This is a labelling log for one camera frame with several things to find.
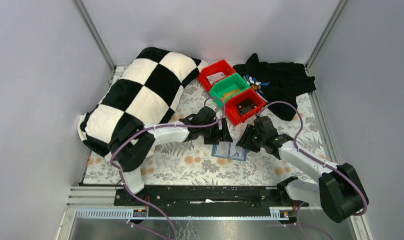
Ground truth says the blue card holder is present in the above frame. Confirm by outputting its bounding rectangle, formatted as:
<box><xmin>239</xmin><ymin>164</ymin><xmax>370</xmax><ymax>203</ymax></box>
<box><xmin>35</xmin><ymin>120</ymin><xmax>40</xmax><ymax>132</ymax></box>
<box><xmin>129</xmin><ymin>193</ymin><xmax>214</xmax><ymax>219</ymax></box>
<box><xmin>212</xmin><ymin>141</ymin><xmax>248</xmax><ymax>162</ymax></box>

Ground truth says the silver VIP card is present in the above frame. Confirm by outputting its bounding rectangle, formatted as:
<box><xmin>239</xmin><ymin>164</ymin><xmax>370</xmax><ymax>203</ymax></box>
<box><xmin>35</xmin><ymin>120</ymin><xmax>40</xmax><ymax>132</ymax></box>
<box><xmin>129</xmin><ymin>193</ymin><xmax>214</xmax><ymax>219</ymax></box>
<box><xmin>229</xmin><ymin>144</ymin><xmax>244</xmax><ymax>158</ymax></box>

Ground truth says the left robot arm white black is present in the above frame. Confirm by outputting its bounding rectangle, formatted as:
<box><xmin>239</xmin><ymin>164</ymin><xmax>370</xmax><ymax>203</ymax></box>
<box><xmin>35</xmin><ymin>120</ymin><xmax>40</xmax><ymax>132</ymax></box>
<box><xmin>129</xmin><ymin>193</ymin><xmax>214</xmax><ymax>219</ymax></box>
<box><xmin>108</xmin><ymin>106</ymin><xmax>233</xmax><ymax>194</ymax></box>

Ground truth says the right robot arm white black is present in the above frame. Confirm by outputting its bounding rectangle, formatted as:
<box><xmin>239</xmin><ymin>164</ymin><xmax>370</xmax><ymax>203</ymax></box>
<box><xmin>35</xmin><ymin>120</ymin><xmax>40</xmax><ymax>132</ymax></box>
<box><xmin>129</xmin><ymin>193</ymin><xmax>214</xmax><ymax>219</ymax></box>
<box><xmin>237</xmin><ymin>116</ymin><xmax>369</xmax><ymax>223</ymax></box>

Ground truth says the near red plastic bin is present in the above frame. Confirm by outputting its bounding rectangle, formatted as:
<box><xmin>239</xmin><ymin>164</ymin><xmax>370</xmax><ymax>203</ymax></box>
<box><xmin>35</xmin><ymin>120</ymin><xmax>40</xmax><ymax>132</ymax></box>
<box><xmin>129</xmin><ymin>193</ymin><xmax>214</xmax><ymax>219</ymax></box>
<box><xmin>225</xmin><ymin>88</ymin><xmax>266</xmax><ymax>126</ymax></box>

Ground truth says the yellow item in green bin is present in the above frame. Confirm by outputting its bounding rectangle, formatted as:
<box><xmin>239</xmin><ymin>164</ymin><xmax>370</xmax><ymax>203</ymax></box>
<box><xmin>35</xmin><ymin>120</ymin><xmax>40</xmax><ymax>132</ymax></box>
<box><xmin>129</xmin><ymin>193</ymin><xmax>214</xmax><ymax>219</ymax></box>
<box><xmin>221</xmin><ymin>88</ymin><xmax>241</xmax><ymax>103</ymax></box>

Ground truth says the green plastic bin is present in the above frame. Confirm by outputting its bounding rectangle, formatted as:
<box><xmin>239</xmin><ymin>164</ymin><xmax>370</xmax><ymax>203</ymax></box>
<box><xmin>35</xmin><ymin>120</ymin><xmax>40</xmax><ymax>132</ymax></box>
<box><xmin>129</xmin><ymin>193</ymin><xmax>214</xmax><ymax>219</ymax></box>
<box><xmin>208</xmin><ymin>73</ymin><xmax>249</xmax><ymax>108</ymax></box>

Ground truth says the black object in bin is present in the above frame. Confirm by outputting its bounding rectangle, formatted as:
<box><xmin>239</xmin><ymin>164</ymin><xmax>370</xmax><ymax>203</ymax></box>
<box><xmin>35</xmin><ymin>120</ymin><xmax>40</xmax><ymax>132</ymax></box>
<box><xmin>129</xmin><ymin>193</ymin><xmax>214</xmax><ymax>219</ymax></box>
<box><xmin>236</xmin><ymin>98</ymin><xmax>256</xmax><ymax>116</ymax></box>

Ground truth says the floral patterned table mat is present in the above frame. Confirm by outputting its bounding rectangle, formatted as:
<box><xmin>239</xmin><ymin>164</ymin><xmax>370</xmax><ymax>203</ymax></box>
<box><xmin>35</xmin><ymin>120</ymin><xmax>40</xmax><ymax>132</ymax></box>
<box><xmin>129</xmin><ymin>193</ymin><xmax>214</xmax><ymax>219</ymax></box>
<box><xmin>81</xmin><ymin>80</ymin><xmax>327</xmax><ymax>186</ymax></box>

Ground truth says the far red plastic bin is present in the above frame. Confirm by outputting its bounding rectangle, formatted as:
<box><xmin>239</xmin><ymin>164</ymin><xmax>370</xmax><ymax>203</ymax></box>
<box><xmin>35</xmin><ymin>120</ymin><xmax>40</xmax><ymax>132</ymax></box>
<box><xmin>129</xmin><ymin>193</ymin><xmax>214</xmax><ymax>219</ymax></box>
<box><xmin>197</xmin><ymin>59</ymin><xmax>236</xmax><ymax>92</ymax></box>

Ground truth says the small colourful toy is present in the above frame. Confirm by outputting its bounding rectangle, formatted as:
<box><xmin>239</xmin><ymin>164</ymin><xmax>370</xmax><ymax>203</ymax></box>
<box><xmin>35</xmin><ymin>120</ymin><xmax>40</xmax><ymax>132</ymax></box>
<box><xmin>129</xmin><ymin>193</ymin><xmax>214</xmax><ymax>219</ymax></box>
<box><xmin>243</xmin><ymin>74</ymin><xmax>270</xmax><ymax>91</ymax></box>

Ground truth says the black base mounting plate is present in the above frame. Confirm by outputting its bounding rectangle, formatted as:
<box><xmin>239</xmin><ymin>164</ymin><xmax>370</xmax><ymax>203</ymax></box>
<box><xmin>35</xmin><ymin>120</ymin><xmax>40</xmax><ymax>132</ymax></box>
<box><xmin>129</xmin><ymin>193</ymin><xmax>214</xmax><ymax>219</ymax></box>
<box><xmin>114</xmin><ymin>185</ymin><xmax>302</xmax><ymax>218</ymax></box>

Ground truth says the black cloth garment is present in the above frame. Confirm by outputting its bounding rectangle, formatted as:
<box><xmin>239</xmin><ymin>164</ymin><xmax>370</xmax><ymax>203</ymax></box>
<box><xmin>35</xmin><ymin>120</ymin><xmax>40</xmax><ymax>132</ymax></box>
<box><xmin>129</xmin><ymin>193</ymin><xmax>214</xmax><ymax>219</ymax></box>
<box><xmin>233</xmin><ymin>53</ymin><xmax>316</xmax><ymax>121</ymax></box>

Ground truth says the black white checkered pillow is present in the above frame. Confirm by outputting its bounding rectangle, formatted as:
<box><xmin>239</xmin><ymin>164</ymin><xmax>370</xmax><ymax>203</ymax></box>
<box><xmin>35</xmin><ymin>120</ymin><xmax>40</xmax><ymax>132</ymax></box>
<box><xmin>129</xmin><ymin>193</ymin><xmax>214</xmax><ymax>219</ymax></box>
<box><xmin>77</xmin><ymin>46</ymin><xmax>208</xmax><ymax>158</ymax></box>

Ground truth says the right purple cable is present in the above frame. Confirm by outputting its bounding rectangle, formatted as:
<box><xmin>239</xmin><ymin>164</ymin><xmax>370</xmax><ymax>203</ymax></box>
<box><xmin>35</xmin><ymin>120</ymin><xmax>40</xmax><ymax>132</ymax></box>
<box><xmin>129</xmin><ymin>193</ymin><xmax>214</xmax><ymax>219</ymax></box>
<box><xmin>256</xmin><ymin>100</ymin><xmax>369</xmax><ymax>240</ymax></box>

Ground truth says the purple cable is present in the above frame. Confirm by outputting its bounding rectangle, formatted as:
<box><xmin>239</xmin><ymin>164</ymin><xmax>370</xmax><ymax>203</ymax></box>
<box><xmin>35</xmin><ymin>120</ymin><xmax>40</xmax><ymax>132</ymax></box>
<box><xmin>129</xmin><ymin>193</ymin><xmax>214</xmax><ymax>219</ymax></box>
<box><xmin>109</xmin><ymin>96</ymin><xmax>228</xmax><ymax>240</ymax></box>
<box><xmin>256</xmin><ymin>100</ymin><xmax>369</xmax><ymax>240</ymax></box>

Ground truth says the perforated metal rail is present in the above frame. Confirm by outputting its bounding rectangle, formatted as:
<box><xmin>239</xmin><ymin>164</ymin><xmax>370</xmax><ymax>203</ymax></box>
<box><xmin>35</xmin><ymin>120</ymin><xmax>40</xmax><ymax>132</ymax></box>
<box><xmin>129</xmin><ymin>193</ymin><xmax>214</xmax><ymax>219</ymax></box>
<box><xmin>76</xmin><ymin>207</ymin><xmax>290</xmax><ymax>221</ymax></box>

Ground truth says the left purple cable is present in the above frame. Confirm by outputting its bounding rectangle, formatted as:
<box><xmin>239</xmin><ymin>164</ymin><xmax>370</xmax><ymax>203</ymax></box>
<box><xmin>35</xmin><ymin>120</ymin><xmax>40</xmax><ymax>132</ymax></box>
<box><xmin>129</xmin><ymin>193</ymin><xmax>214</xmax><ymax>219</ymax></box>
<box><xmin>109</xmin><ymin>96</ymin><xmax>228</xmax><ymax>240</ymax></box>

